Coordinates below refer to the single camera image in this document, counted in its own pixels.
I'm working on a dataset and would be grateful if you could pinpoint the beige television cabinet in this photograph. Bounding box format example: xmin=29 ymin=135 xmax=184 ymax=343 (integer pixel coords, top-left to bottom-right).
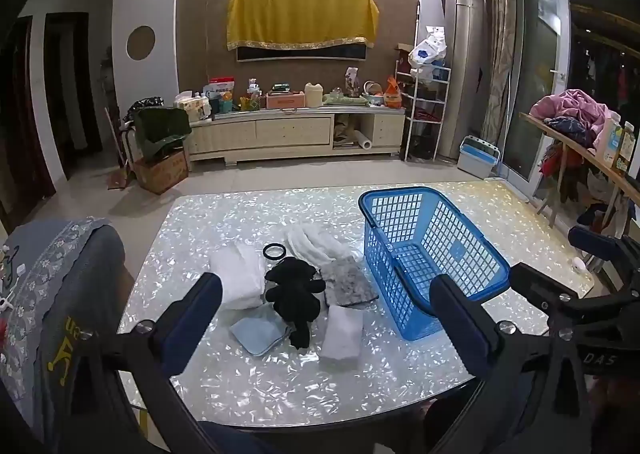
xmin=187 ymin=104 xmax=407 ymax=166

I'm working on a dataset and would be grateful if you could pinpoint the patterned curtain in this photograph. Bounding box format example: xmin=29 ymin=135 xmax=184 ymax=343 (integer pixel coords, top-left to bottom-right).
xmin=477 ymin=0 xmax=518 ymax=145

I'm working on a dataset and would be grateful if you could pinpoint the blue and white bin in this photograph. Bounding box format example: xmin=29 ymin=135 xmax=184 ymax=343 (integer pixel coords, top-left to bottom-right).
xmin=457 ymin=135 xmax=501 ymax=180

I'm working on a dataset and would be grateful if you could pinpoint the black television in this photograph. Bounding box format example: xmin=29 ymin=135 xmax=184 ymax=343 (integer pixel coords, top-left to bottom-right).
xmin=236 ymin=41 xmax=371 ymax=63

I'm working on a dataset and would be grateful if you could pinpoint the light blue cloth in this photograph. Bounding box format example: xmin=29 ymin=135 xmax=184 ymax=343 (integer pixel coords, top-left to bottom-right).
xmin=230 ymin=303 xmax=296 ymax=357

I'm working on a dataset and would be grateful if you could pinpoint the white plastic bag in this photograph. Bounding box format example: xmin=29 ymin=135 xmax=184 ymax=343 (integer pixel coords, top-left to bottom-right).
xmin=408 ymin=26 xmax=447 ymax=70

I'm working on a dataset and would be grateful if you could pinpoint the white fluffy cloth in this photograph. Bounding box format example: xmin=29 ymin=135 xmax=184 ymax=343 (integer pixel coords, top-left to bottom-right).
xmin=285 ymin=225 xmax=353 ymax=275

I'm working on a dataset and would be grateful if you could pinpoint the orange bag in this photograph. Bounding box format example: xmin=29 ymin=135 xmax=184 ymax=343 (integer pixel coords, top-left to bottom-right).
xmin=384 ymin=76 xmax=403 ymax=108

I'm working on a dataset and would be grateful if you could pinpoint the grey fluffy cloth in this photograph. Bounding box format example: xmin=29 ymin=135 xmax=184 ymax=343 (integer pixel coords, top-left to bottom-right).
xmin=320 ymin=259 xmax=378 ymax=307

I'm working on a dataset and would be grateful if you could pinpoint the large white towel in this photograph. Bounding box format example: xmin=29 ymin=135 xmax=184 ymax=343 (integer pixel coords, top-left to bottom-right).
xmin=209 ymin=244 xmax=268 ymax=311

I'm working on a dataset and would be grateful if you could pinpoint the pink cloth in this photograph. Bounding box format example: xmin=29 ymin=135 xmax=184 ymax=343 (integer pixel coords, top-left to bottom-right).
xmin=530 ymin=89 xmax=618 ymax=135

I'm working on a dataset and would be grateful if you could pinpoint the white wire shelf rack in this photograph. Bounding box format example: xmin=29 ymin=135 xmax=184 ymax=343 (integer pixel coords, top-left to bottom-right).
xmin=395 ymin=26 xmax=452 ymax=162

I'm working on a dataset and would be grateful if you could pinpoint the glass sliding door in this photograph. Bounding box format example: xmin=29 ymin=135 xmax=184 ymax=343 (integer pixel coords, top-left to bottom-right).
xmin=502 ymin=0 xmax=571 ymax=182

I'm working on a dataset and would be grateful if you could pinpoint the white carton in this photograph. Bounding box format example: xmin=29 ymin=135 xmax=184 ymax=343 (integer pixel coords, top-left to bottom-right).
xmin=597 ymin=114 xmax=636 ymax=175

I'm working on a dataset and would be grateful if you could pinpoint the black plush toy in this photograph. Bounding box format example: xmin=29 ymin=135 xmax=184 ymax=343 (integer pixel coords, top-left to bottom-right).
xmin=264 ymin=256 xmax=327 ymax=350

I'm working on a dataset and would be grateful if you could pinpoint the green mat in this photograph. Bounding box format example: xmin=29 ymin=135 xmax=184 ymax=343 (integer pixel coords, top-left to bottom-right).
xmin=322 ymin=93 xmax=368 ymax=107

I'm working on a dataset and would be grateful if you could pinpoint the small white textured towel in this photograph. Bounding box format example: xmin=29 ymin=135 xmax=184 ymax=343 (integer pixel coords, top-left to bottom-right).
xmin=320 ymin=305 xmax=364 ymax=365

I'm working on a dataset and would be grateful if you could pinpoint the pink box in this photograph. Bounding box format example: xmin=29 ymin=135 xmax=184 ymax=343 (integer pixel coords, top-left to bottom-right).
xmin=266 ymin=91 xmax=307 ymax=110

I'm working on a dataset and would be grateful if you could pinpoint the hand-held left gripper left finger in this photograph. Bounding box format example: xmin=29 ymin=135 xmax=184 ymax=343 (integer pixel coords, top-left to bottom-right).
xmin=75 ymin=272 xmax=223 ymax=454

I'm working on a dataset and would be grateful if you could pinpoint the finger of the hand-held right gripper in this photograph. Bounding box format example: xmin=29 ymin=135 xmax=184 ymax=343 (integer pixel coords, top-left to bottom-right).
xmin=567 ymin=225 xmax=640 ymax=275
xmin=507 ymin=262 xmax=626 ymax=330

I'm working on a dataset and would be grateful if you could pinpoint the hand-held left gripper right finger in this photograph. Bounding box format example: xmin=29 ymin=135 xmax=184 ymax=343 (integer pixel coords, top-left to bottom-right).
xmin=429 ymin=274 xmax=592 ymax=454

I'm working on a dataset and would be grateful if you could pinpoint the red cloth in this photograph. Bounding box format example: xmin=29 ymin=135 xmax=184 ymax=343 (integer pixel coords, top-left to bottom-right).
xmin=540 ymin=141 xmax=583 ymax=200

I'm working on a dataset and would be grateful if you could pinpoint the white and red container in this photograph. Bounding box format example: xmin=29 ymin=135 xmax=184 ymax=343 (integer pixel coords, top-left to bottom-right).
xmin=209 ymin=77 xmax=236 ymax=100

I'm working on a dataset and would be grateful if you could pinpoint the blue plastic basket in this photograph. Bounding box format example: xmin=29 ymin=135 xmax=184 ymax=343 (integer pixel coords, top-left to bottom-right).
xmin=358 ymin=186 xmax=512 ymax=342

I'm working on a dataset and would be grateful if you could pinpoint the wooden side table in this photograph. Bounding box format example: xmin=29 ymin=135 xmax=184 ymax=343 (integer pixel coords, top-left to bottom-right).
xmin=520 ymin=111 xmax=640 ymax=235

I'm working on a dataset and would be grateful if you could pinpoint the broom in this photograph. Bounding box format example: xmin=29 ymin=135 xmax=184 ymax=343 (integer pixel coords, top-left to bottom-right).
xmin=104 ymin=106 xmax=133 ymax=190

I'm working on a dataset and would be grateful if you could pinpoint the cardboard box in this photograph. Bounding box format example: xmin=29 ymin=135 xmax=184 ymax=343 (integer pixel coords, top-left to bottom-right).
xmin=134 ymin=150 xmax=190 ymax=196

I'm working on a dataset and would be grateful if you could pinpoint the tissue box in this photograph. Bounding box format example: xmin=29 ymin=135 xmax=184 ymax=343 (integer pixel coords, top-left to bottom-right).
xmin=174 ymin=91 xmax=211 ymax=122

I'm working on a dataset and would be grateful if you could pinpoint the dark wooden door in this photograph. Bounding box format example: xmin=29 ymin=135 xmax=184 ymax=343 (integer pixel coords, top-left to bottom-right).
xmin=45 ymin=11 xmax=103 ymax=180

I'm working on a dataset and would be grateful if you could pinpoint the standing air conditioner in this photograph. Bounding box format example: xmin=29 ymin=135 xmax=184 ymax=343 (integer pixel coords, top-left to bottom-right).
xmin=437 ymin=0 xmax=488 ymax=162

